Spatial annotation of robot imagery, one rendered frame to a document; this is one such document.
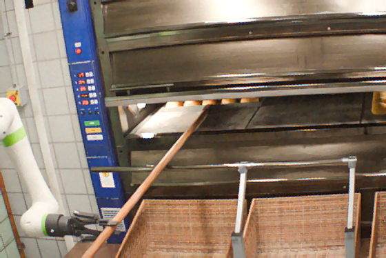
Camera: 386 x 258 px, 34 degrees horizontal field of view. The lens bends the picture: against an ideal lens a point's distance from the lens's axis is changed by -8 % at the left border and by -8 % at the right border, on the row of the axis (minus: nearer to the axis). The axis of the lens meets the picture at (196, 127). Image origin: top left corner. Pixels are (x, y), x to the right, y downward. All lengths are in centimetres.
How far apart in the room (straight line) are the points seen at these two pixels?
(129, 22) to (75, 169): 89
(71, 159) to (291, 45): 134
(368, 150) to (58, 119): 162
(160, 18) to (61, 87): 68
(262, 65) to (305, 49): 22
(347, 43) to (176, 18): 81
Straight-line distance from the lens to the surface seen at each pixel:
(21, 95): 359
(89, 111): 343
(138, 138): 340
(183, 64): 320
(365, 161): 318
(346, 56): 303
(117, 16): 327
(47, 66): 351
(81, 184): 366
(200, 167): 292
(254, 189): 333
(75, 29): 335
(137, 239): 342
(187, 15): 313
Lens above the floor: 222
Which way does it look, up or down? 18 degrees down
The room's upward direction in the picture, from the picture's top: 9 degrees counter-clockwise
